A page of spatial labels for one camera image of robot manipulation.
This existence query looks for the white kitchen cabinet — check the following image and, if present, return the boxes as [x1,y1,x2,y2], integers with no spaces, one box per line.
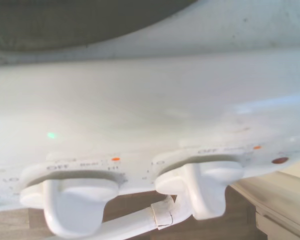
[229,154,300,240]

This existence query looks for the red stove indicator light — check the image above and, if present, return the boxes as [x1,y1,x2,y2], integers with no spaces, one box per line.
[271,156,290,165]

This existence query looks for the white electric stove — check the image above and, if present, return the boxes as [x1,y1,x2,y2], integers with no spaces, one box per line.
[0,0,300,218]

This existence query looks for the black coil stove burner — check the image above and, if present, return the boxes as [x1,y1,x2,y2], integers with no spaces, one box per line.
[0,0,200,52]

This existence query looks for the white stove burner knob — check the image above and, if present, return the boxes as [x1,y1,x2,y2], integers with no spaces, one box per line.
[154,153,245,221]
[18,161,121,238]

